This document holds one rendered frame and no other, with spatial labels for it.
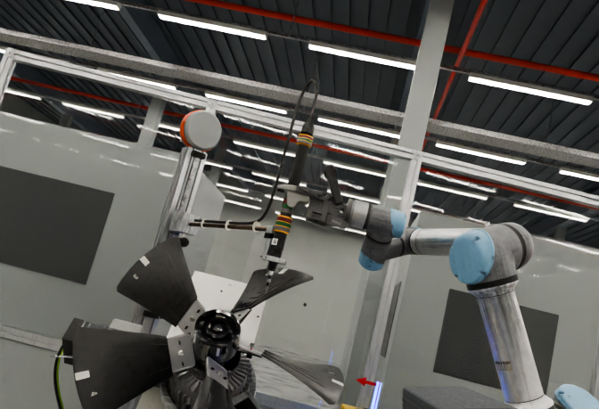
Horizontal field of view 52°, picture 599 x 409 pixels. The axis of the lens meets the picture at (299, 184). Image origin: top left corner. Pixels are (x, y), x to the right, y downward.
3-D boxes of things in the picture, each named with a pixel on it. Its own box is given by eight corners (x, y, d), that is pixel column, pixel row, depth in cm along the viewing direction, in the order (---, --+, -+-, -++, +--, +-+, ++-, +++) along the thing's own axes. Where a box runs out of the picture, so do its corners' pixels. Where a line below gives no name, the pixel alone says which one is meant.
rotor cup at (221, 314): (178, 371, 161) (182, 340, 153) (195, 327, 172) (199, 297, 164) (233, 385, 161) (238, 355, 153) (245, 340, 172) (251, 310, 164)
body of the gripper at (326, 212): (304, 216, 167) (347, 227, 167) (311, 186, 169) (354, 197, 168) (303, 220, 174) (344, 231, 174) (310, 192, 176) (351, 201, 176)
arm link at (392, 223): (398, 247, 170) (408, 221, 166) (360, 237, 170) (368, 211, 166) (398, 232, 177) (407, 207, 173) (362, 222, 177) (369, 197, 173)
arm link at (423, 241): (551, 216, 149) (408, 219, 189) (522, 223, 143) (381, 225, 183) (557, 263, 149) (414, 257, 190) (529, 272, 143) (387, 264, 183)
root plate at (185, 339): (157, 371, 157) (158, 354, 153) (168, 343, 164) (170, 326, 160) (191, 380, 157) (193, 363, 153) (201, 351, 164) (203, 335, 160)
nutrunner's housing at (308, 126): (261, 268, 168) (302, 112, 177) (273, 272, 170) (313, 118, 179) (269, 269, 165) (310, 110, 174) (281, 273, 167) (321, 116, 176)
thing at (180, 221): (166, 232, 222) (172, 209, 224) (183, 237, 226) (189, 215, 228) (177, 233, 214) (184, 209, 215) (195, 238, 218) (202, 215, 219)
